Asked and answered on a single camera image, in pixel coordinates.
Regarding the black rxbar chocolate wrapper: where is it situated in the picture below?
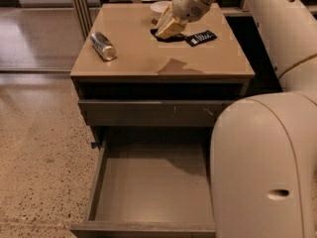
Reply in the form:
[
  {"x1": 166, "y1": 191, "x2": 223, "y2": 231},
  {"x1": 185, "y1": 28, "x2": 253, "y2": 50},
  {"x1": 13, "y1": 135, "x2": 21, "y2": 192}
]
[{"x1": 150, "y1": 29, "x2": 186, "y2": 43}]

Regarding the closed grey top drawer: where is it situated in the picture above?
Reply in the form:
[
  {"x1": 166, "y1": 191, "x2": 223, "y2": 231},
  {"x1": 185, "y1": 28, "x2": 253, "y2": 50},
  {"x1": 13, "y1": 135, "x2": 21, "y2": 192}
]
[{"x1": 78, "y1": 100, "x2": 232, "y2": 127}]

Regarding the grey drawer cabinet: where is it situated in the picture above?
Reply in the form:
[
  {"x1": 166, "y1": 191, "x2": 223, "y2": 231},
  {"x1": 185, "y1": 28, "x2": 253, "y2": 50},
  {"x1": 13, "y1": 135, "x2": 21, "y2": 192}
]
[{"x1": 70, "y1": 4, "x2": 255, "y2": 147}]

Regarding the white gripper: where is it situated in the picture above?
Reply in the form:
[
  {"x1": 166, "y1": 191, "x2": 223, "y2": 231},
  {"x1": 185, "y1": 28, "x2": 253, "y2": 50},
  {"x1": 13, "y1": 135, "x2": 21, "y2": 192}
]
[{"x1": 156, "y1": 0, "x2": 210, "y2": 39}]

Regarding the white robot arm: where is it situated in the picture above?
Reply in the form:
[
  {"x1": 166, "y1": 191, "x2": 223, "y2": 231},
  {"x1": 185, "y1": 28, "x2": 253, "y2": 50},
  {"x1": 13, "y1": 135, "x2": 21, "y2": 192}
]
[{"x1": 158, "y1": 0, "x2": 317, "y2": 238}]

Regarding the black snack bar wrapper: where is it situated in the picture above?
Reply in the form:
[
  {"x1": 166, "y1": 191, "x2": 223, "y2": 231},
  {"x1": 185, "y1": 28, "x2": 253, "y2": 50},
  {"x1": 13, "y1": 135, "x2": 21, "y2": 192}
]
[{"x1": 185, "y1": 30, "x2": 217, "y2": 47}]

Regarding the silver metal can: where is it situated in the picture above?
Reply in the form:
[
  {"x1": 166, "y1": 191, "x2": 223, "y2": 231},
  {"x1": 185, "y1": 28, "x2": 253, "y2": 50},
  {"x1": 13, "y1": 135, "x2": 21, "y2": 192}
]
[{"x1": 90, "y1": 32, "x2": 117, "y2": 61}]

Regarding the white ceramic bowl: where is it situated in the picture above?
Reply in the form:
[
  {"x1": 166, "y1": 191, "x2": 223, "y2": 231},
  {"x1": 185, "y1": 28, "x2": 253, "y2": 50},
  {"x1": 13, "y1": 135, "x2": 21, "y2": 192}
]
[{"x1": 151, "y1": 1, "x2": 169, "y2": 25}]

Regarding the open grey middle drawer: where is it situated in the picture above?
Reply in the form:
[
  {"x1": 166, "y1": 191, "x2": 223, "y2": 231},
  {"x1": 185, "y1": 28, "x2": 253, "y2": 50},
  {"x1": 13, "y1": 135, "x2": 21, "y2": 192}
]
[{"x1": 70, "y1": 140, "x2": 216, "y2": 238}]

